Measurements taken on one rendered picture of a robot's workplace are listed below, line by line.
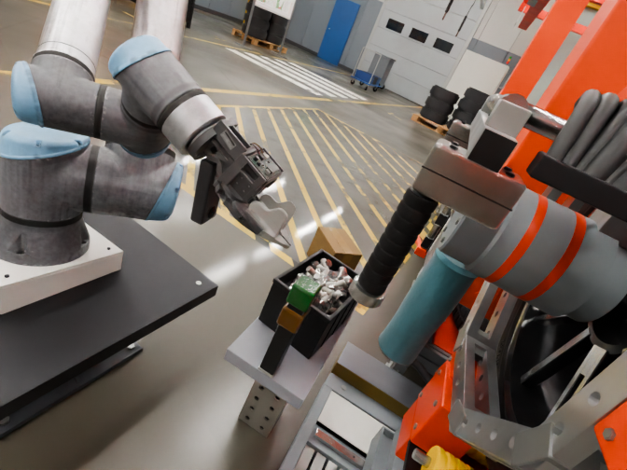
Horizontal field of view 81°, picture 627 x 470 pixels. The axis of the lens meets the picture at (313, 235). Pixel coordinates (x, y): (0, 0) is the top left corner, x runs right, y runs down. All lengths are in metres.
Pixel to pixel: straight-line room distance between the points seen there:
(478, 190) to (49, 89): 0.62
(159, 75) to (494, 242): 0.51
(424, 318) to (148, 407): 0.78
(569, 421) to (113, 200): 0.83
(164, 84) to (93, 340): 0.56
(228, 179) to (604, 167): 0.44
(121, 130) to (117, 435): 0.75
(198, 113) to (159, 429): 0.84
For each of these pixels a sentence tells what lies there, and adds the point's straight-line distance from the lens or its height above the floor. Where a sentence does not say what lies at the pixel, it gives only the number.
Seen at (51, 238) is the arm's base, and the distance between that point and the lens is 0.96.
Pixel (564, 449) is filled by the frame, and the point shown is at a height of 0.78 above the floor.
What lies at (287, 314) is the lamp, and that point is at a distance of 0.61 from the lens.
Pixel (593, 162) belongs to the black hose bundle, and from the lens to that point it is 0.37.
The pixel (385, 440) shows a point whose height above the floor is 0.15.
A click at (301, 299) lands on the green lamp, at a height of 0.64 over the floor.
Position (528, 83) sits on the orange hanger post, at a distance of 2.90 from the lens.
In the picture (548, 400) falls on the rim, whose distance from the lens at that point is 0.80.
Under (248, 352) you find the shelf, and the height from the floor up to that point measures 0.45.
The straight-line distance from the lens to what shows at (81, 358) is 0.89.
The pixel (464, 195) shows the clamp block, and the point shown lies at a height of 0.92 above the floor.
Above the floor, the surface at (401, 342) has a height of 0.54.
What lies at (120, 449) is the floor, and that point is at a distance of 1.12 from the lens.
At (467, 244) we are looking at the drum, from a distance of 0.53.
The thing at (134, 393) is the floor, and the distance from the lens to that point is 1.20.
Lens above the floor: 1.00
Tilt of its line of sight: 28 degrees down
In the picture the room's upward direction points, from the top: 24 degrees clockwise
